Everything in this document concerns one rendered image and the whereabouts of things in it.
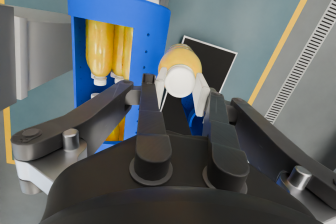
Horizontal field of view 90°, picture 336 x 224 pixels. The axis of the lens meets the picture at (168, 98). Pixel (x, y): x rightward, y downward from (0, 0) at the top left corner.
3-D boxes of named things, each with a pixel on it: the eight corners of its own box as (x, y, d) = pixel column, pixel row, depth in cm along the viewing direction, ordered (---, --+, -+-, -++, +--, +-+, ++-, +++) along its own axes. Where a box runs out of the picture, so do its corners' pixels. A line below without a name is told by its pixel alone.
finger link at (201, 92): (202, 87, 15) (210, 88, 15) (196, 72, 22) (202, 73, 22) (195, 116, 16) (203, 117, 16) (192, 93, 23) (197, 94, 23)
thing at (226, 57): (143, 157, 209) (142, 166, 196) (181, 34, 157) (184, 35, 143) (182, 165, 218) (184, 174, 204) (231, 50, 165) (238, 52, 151)
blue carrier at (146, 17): (93, 175, 94) (62, 232, 68) (95, -1, 62) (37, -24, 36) (143, 183, 95) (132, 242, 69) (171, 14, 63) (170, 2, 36)
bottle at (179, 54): (179, 79, 42) (179, 111, 25) (159, 59, 41) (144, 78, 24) (200, 59, 40) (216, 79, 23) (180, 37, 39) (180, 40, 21)
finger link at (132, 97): (150, 109, 15) (116, 104, 15) (156, 91, 19) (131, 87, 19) (152, 93, 14) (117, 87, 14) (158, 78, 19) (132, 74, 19)
